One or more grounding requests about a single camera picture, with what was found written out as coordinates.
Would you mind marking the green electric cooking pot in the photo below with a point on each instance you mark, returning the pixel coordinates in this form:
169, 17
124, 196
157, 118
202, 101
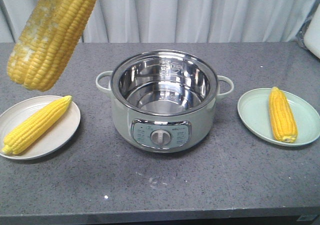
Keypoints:
163, 101

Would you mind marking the pale yellow corn cob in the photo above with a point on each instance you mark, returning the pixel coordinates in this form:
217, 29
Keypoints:
282, 121

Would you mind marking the orange-yellow corn cob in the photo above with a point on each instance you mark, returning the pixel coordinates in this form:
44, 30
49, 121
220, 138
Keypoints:
47, 42

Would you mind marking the white plate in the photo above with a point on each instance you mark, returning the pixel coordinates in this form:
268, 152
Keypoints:
54, 138

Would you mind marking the green plate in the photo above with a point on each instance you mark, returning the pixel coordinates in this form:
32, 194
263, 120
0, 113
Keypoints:
253, 110

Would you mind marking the grey curtain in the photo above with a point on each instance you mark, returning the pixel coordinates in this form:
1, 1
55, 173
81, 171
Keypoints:
196, 21

